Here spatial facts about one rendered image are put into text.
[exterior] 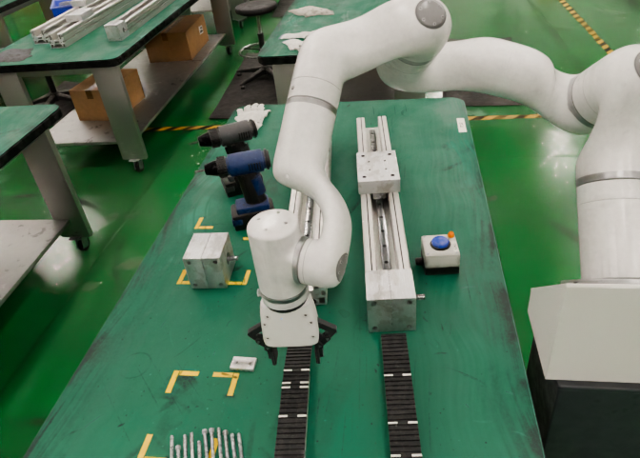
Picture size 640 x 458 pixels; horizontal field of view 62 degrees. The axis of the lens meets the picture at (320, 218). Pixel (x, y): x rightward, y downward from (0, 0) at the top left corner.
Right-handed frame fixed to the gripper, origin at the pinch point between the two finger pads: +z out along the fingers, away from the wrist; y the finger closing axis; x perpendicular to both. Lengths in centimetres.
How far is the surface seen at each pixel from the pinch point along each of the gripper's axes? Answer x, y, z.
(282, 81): 208, -24, 23
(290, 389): -5.9, -1.1, 2.9
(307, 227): 42.1, -0.1, 0.6
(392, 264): 27.1, 20.6, 1.8
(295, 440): -16.1, 0.6, 3.0
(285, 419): -12.0, -1.5, 3.0
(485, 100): 297, 107, 83
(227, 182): 69, -26, 1
